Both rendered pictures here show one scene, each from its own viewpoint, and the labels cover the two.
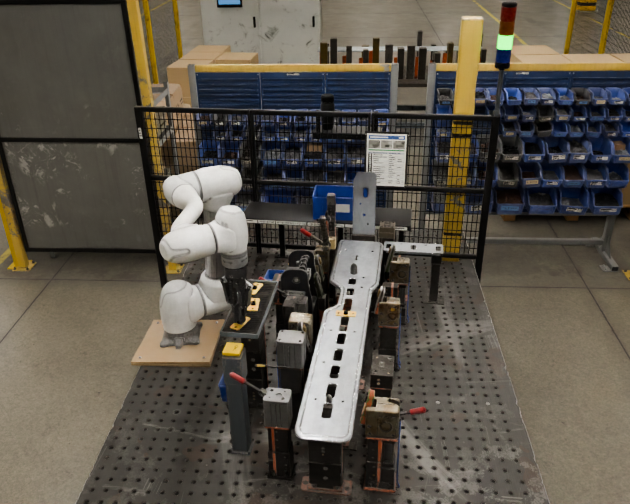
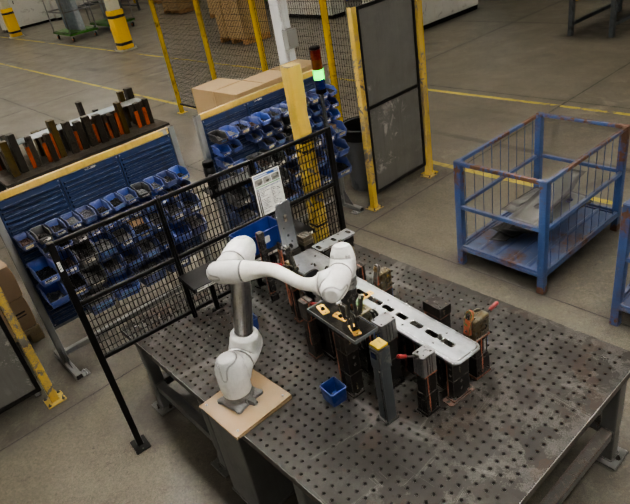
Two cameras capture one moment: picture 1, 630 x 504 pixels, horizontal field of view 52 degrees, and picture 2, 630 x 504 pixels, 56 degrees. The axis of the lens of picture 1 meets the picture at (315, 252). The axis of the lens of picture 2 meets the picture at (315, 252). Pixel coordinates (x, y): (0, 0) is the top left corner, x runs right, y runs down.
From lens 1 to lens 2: 1.83 m
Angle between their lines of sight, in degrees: 35
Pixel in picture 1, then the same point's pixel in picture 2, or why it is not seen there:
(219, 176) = (247, 244)
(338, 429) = (468, 345)
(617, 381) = (436, 267)
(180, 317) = (245, 379)
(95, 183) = not seen: outside the picture
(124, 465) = (342, 486)
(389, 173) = (274, 200)
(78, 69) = not seen: outside the picture
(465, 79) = (301, 109)
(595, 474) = not seen: hidden behind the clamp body
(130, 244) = (0, 403)
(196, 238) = (345, 274)
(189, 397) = (311, 422)
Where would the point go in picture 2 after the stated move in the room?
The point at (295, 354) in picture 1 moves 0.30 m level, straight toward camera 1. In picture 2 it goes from (393, 328) to (448, 349)
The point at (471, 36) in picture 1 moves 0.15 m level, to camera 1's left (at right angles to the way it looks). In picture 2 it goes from (296, 77) to (279, 85)
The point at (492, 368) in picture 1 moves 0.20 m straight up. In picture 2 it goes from (436, 282) to (434, 255)
